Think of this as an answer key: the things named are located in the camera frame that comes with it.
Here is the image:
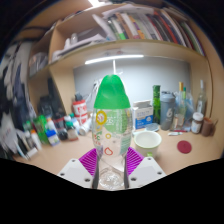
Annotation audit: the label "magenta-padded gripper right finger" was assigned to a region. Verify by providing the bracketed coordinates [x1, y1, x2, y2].
[123, 146, 167, 190]

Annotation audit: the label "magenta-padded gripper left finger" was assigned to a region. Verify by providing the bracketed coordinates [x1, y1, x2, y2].
[57, 147, 100, 190]

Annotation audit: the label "clear bottle with green cap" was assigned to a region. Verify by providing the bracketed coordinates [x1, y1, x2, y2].
[91, 74, 133, 192]

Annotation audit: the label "white cup with green rim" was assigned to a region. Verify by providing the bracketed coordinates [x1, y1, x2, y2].
[133, 130, 163, 159]

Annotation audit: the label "white bottle with blue label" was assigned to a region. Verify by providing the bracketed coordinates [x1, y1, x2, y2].
[44, 116, 61, 147]

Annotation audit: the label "white and blue carton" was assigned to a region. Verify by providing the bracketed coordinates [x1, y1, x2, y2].
[132, 99, 155, 131]

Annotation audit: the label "red and white canister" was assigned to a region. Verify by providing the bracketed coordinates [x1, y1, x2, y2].
[72, 94, 89, 126]

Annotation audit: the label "flat round red coaster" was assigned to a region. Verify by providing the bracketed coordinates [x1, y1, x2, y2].
[176, 140, 193, 155]

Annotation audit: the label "grey shaker bottle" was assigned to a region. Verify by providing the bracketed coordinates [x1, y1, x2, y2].
[159, 91, 177, 131]

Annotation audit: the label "green plastic container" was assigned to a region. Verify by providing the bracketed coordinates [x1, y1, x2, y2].
[33, 114, 50, 144]

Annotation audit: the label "dark green glass bottle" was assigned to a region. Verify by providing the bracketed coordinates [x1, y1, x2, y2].
[152, 84, 162, 125]

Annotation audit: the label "black box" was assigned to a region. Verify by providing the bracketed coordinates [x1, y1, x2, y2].
[37, 94, 56, 118]

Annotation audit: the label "white-lidded brown jar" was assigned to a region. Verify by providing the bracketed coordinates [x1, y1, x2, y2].
[190, 111, 205, 135]

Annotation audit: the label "brown mug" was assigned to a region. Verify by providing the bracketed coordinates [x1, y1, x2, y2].
[201, 117, 219, 137]

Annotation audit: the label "tall clear glass bottle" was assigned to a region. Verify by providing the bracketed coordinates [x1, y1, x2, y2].
[195, 79, 207, 116]

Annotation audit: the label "white light bar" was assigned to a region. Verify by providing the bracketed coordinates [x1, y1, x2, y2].
[84, 54, 145, 66]

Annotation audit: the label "hanging dark clothes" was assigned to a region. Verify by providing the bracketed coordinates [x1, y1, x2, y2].
[0, 43, 31, 158]

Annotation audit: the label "wooden shelf unit with books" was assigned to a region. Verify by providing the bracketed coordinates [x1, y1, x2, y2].
[26, 0, 214, 118]

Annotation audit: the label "white ceiling tube light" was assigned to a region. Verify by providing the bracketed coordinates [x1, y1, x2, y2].
[87, 0, 105, 8]

